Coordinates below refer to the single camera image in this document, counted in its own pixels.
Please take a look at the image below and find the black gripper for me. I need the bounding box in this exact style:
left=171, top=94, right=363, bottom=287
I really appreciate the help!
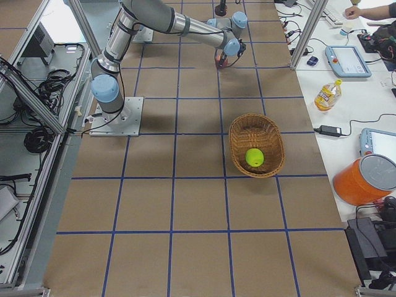
left=221, top=43, right=246, bottom=62

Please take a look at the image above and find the red yellow apple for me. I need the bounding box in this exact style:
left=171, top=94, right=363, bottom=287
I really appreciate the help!
left=215, top=53, right=228, bottom=69

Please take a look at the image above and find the green apple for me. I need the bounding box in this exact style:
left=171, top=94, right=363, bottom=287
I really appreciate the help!
left=245, top=148, right=265, bottom=168

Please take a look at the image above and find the dark red apple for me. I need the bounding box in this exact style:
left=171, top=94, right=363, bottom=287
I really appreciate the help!
left=215, top=6, right=227, bottom=17

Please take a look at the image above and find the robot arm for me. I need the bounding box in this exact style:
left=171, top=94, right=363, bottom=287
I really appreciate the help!
left=91, top=1, right=248, bottom=125

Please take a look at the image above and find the wicker basket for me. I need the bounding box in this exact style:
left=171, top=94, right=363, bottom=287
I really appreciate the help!
left=229, top=113, right=285, bottom=178

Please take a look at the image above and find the juice bottle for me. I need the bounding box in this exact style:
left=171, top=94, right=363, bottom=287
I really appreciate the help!
left=314, top=79, right=343, bottom=111

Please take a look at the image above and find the black power adapter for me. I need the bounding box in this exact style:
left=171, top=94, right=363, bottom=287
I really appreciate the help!
left=314, top=125, right=342, bottom=137

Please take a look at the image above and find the teach pendant tablet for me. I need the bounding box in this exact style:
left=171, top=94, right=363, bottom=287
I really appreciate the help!
left=359, top=128, right=396, bottom=162

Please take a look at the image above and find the orange bucket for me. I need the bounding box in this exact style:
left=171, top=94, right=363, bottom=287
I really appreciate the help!
left=333, top=153, right=395, bottom=206

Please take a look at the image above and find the aluminium frame post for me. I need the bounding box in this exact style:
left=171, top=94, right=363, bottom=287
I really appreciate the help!
left=290, top=0, right=328, bottom=71

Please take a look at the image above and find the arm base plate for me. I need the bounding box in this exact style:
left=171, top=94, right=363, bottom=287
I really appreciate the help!
left=89, top=97, right=144, bottom=137

